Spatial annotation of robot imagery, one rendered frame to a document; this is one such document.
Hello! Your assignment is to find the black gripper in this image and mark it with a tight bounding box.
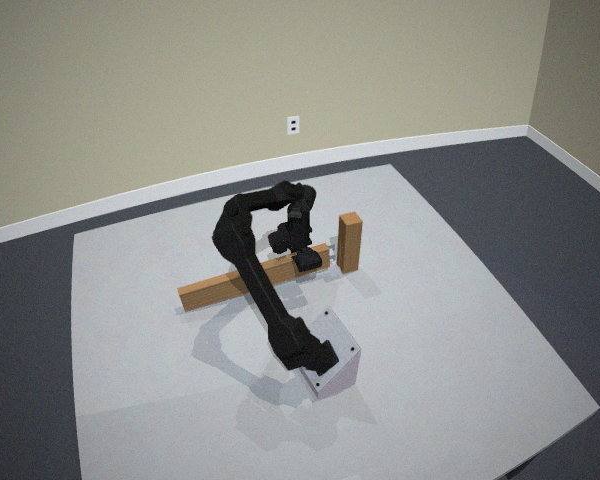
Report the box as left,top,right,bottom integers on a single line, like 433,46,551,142
277,222,322,272

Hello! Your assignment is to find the wooden side rail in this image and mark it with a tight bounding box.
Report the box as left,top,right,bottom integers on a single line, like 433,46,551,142
177,243,336,312

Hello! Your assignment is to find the brown wooden post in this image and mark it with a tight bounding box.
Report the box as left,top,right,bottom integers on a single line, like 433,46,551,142
337,211,363,274

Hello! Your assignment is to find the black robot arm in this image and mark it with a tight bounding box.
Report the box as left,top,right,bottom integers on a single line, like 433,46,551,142
212,181,339,376

